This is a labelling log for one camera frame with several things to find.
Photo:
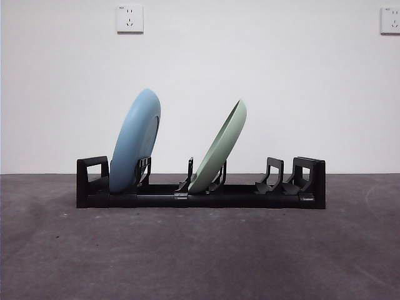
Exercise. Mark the pale green round plate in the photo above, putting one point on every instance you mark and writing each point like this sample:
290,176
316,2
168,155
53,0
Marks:
218,150

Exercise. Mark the pale blue round plate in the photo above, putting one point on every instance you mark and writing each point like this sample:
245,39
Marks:
134,140

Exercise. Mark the black plastic plate rack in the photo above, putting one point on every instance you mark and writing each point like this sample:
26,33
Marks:
250,200

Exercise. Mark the white wall socket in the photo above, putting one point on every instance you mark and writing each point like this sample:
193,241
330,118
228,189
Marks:
390,20
130,18

